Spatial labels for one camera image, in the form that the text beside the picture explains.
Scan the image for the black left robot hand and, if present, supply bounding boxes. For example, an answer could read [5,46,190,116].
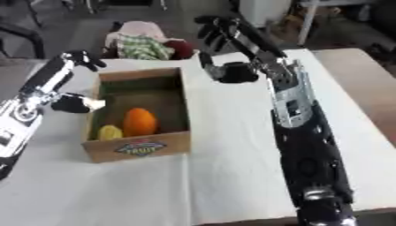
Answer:
[19,49,109,115]

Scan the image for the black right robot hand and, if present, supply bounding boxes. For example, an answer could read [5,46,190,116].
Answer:
[193,15,290,85]

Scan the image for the tan cardboard box green inside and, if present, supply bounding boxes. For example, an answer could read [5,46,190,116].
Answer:
[80,66,194,164]

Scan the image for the white bin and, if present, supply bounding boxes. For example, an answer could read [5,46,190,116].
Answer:
[236,0,294,28]

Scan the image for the black chair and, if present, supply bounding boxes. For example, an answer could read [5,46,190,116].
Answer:
[0,0,47,60]

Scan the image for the dark red round object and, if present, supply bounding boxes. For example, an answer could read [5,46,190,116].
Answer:
[162,39,197,60]

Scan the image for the yellow toy fruit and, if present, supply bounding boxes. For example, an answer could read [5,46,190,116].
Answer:
[95,124,126,141]

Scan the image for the green and white checked cloth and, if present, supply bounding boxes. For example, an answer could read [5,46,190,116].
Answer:
[114,33,177,61]

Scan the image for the orange toy fruit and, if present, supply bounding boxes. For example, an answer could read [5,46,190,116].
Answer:
[120,107,160,138]

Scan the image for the pink cloth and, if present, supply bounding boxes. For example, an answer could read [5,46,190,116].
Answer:
[103,20,186,49]

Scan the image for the white post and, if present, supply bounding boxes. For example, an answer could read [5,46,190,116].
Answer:
[295,0,322,47]

